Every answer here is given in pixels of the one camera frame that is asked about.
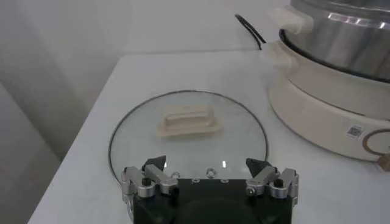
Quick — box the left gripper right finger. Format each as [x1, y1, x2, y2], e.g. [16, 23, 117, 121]
[245, 157, 300, 199]

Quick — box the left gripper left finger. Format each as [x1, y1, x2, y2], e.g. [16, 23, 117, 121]
[121, 155, 179, 198]

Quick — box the glass lid with cream handle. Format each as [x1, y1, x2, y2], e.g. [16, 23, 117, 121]
[108, 89, 269, 186]

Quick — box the steel perforated steamer basket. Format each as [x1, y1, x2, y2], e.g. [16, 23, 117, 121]
[264, 0, 390, 83]

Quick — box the cream electric cooker base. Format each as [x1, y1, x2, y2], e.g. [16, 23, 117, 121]
[261, 41, 390, 171]

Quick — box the black cooker power cable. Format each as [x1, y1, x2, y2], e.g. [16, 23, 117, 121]
[234, 13, 268, 51]

